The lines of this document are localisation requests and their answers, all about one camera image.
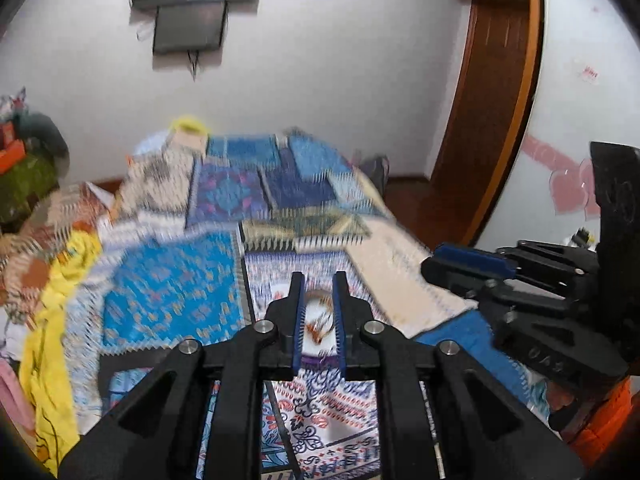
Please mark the pile of clutter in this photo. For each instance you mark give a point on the pile of clutter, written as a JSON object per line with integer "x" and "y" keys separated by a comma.
{"x": 12, "y": 105}

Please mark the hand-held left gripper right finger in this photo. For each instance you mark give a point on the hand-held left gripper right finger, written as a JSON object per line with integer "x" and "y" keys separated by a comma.
{"x": 341, "y": 320}

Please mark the wooden wardrobe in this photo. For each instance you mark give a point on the wooden wardrobe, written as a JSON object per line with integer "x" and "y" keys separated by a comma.
{"x": 525, "y": 85}

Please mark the frosted sliding door heart decals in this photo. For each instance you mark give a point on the frosted sliding door heart decals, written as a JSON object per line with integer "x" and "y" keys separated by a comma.
{"x": 590, "y": 110}

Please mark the grey stuffed bundle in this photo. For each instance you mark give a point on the grey stuffed bundle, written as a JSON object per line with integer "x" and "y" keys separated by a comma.
{"x": 45, "y": 135}

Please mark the yellow pillow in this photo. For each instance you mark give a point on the yellow pillow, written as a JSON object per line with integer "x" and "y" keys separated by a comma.
{"x": 189, "y": 125}

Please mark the orange box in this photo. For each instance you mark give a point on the orange box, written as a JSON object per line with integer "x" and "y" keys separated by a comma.
{"x": 12, "y": 157}

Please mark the blue patchwork blanket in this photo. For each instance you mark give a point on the blue patchwork blanket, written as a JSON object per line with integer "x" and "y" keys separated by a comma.
{"x": 170, "y": 280}

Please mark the purple heart-shaped jewelry box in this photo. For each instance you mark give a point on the purple heart-shaped jewelry box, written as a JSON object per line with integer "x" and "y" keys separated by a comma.
{"x": 320, "y": 352}

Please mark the dark bag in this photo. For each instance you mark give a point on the dark bag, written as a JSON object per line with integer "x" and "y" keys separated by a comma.
{"x": 375, "y": 175}

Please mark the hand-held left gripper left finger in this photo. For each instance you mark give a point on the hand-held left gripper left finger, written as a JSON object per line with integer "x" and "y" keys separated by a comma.
{"x": 300, "y": 320}

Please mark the yellow cloth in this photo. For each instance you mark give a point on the yellow cloth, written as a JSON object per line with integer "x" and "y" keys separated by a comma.
{"x": 50, "y": 360}

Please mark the green patterned cloth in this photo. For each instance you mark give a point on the green patterned cloth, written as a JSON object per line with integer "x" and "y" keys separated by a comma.
{"x": 25, "y": 190}

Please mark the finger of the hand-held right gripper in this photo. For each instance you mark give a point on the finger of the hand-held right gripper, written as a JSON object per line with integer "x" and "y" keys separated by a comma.
{"x": 545, "y": 330}
{"x": 475, "y": 260}

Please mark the small black wall monitor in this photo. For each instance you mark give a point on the small black wall monitor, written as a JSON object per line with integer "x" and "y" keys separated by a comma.
{"x": 190, "y": 27}

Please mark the orange striped quilt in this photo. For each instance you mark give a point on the orange striped quilt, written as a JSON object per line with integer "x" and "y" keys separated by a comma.
{"x": 45, "y": 240}

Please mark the wooden room door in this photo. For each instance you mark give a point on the wooden room door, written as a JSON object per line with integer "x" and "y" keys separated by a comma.
{"x": 480, "y": 85}

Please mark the small pink door sticker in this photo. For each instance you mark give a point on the small pink door sticker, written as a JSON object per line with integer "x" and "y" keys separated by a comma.
{"x": 590, "y": 74}

